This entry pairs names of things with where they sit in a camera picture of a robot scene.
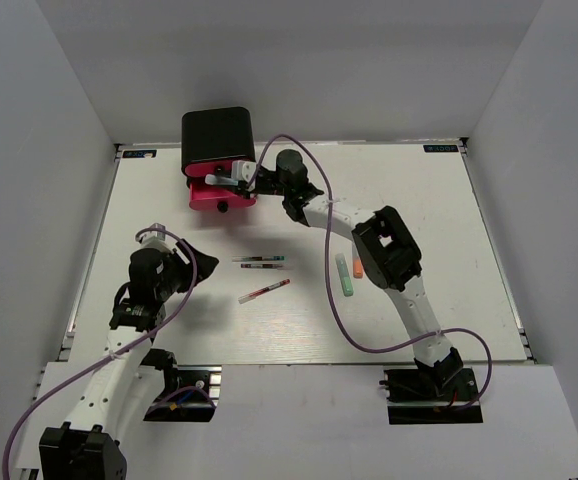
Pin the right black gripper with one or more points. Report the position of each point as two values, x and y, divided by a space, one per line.
245 193

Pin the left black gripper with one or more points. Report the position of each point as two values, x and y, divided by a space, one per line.
206 265

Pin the pink drawer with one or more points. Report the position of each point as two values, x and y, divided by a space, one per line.
201 169
203 197

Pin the pink top drawer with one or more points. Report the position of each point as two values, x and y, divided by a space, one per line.
201 169

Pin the blue highlighter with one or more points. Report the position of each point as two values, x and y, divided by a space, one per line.
218 180

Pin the green highlighter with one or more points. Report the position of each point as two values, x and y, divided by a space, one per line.
344 275

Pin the orange highlighter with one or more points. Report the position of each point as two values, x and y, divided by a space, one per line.
358 270

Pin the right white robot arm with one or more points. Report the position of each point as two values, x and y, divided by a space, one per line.
390 257

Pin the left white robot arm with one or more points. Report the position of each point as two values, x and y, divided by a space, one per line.
87 444

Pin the green gel pen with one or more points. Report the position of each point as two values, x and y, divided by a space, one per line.
258 259

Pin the purple gel pen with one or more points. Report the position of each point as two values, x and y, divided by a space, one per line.
264 266

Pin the red gel pen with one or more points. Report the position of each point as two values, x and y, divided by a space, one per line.
253 295

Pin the black drawer cabinet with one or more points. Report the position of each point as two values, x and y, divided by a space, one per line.
217 134

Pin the left blue table label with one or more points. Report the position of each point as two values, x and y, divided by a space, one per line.
139 154

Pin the blue table label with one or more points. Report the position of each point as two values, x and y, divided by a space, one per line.
440 148
139 154

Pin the right blue table label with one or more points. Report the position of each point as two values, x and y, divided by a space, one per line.
440 148

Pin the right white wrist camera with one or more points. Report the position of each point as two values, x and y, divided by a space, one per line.
243 170

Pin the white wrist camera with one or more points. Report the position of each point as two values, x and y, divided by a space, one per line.
154 238
243 170

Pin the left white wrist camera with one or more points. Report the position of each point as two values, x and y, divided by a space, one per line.
154 238

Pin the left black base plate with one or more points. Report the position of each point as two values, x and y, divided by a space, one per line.
191 395

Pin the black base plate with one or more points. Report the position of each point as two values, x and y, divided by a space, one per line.
191 395
414 400

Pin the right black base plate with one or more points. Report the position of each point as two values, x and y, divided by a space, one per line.
414 400

